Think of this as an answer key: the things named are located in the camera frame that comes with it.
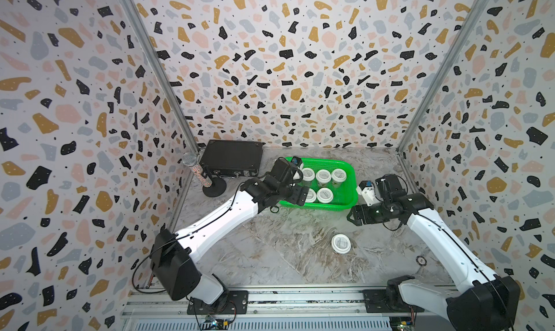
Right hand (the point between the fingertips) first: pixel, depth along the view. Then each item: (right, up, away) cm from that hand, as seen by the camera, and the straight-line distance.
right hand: (357, 215), depth 79 cm
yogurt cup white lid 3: (-5, -11, +2) cm, 12 cm away
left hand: (-21, +11, -1) cm, 24 cm away
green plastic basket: (-4, +10, +26) cm, 28 cm away
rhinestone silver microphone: (-61, +21, -1) cm, 65 cm away
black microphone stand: (-58, +8, +18) cm, 61 cm away
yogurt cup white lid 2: (-10, +6, +15) cm, 19 cm away
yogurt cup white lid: (-15, +5, +14) cm, 22 cm away
